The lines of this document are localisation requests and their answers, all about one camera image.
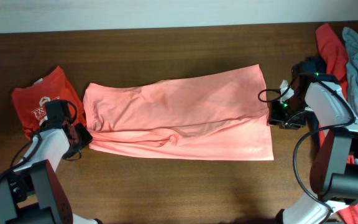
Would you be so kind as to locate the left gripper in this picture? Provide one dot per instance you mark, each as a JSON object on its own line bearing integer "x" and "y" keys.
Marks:
{"x": 86, "y": 139}

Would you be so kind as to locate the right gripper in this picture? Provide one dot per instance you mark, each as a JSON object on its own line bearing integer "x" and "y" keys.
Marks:
{"x": 274, "y": 117}

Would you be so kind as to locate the salmon pink t-shirt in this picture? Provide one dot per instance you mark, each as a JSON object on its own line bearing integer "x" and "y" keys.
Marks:
{"x": 220, "y": 117}

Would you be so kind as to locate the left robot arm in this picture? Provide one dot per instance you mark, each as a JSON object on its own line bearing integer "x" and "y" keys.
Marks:
{"x": 30, "y": 191}

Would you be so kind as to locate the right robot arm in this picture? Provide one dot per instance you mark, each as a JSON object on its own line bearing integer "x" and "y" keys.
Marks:
{"x": 334, "y": 172}

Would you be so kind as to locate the navy blue garment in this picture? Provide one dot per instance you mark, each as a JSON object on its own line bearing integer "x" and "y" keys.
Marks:
{"x": 313, "y": 65}

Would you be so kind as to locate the folded red printed t-shirt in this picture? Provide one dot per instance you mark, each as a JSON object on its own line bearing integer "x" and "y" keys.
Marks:
{"x": 30, "y": 102}

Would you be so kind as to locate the red orange garment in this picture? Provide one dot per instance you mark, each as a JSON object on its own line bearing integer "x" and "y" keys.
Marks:
{"x": 334, "y": 54}

